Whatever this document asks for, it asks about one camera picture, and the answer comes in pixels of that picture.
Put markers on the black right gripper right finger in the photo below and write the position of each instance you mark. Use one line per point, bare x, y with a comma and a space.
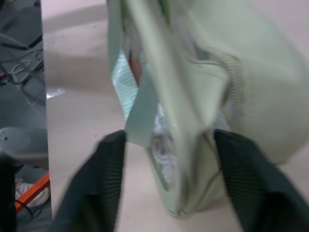
256, 183

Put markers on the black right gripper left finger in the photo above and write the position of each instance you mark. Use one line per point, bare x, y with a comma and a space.
96, 183

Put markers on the green fabric zipper pouch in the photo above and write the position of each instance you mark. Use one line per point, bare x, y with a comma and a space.
207, 79

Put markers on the white sneaker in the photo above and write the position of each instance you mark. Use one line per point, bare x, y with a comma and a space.
36, 195

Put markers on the orange metal bar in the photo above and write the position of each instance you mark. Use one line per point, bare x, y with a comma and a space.
32, 191

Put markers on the grey chair seat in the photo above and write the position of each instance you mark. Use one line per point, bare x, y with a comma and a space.
23, 145

